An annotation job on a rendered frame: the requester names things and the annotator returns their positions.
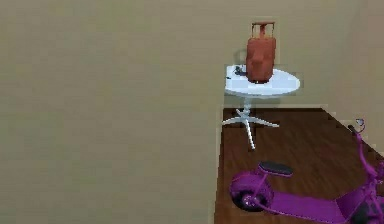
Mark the small black object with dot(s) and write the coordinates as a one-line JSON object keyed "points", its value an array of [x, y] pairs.
{"points": [[237, 70]]}

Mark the red-brown wheeled suitcase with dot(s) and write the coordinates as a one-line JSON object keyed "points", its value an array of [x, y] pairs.
{"points": [[260, 58]]}

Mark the purple scooter with black seat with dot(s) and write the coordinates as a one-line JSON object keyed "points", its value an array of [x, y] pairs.
{"points": [[300, 205]]}

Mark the white round pedestal table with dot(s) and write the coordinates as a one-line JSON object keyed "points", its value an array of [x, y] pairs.
{"points": [[283, 85]]}

